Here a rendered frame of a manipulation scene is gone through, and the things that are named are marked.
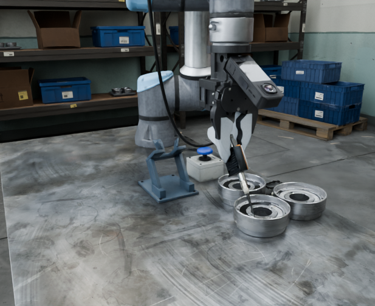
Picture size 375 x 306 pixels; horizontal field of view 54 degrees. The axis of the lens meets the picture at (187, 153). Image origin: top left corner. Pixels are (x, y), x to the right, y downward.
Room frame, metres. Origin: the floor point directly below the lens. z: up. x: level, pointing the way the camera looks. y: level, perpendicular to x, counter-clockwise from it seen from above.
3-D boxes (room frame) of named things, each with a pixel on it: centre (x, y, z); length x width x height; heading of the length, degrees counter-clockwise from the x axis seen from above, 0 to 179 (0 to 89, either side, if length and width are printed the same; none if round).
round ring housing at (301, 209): (0.69, -0.23, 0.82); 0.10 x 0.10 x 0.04
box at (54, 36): (4.05, 1.35, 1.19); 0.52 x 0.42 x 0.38; 117
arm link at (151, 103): (1.20, 0.09, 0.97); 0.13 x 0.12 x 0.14; 95
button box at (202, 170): (0.89, -0.04, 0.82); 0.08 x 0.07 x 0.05; 27
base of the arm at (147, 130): (1.20, 0.10, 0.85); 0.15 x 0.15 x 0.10
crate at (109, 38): (4.37, 0.76, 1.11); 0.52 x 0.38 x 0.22; 117
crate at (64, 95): (4.07, 1.34, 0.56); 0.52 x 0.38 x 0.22; 114
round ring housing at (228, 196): (0.75, -0.12, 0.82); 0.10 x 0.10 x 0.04
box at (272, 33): (5.34, -1.15, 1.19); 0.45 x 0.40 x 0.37; 112
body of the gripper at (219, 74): (0.68, -0.07, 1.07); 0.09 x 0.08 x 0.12; 28
